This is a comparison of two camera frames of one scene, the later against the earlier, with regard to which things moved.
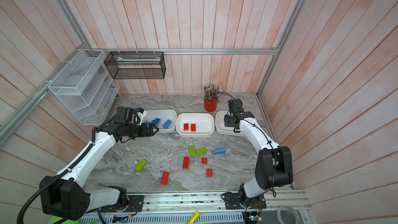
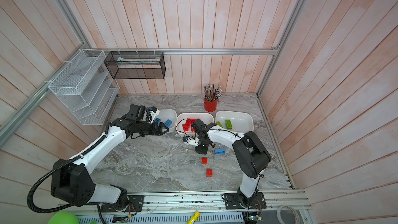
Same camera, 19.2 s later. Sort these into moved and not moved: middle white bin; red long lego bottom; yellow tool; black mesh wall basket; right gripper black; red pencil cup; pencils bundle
Moved: red long lego bottom; right gripper black
Not moved: black mesh wall basket; pencils bundle; red pencil cup; yellow tool; middle white bin
